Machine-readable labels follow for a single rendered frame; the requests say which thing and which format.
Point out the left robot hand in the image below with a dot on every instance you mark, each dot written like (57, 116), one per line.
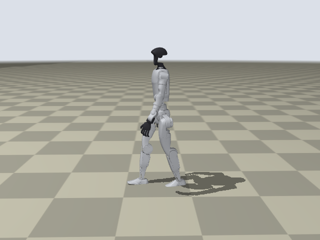
(146, 127)

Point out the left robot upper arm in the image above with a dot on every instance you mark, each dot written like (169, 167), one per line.
(163, 78)

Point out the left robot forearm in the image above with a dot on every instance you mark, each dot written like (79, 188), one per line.
(156, 106)

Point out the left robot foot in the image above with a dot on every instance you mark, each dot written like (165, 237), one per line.
(176, 183)

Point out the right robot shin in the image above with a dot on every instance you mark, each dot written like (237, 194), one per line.
(143, 163)

